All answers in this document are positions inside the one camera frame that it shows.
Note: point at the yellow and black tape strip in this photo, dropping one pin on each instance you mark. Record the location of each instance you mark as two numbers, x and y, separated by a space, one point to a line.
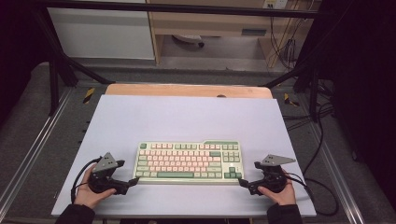
291 101
88 95

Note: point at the wooden desk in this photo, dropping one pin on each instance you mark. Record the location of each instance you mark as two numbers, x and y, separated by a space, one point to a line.
211 21

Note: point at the green and cream keyboard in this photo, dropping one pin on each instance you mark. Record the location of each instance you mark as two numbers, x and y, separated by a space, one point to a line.
186 161

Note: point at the black metal crossbar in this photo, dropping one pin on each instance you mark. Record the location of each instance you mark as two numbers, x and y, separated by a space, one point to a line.
174 8

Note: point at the dark curtain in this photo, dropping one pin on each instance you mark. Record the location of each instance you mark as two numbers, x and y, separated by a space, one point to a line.
364 93
18 46

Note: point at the person's right hand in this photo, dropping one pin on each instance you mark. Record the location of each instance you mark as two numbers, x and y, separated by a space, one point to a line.
285 197

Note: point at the person's left hand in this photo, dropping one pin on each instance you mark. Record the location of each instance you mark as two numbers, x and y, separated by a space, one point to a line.
87 197

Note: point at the white cabinet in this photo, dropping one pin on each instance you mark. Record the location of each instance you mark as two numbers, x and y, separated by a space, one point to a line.
99 34

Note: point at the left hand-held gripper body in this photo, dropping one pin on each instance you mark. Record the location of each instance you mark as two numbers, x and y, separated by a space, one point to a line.
104 163

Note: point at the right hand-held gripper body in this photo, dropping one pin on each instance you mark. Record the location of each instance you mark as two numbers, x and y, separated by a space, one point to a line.
274 179

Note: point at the black metal stand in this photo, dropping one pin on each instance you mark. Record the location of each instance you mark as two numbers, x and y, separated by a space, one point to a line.
53 81
314 93

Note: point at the aluminium floor rail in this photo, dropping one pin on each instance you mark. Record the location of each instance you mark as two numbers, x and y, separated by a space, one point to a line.
31 155
336 174

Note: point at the white power socket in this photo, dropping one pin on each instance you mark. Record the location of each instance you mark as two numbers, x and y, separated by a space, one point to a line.
275 3

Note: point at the white chair base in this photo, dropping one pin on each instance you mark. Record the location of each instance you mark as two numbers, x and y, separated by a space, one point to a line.
188 39

